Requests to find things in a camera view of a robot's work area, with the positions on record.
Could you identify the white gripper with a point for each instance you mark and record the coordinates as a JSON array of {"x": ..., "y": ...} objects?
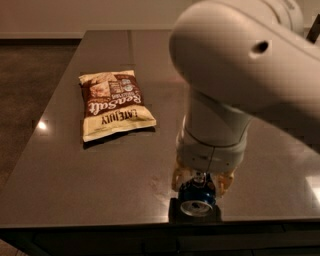
[{"x": 210, "y": 156}]

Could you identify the blue pepsi can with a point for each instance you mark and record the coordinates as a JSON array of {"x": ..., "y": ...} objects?
[{"x": 197, "y": 196}]

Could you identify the sea salt chips bag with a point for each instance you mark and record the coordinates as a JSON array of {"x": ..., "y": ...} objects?
[{"x": 113, "y": 102}]

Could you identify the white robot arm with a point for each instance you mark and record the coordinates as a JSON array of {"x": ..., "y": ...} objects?
[{"x": 242, "y": 59}]

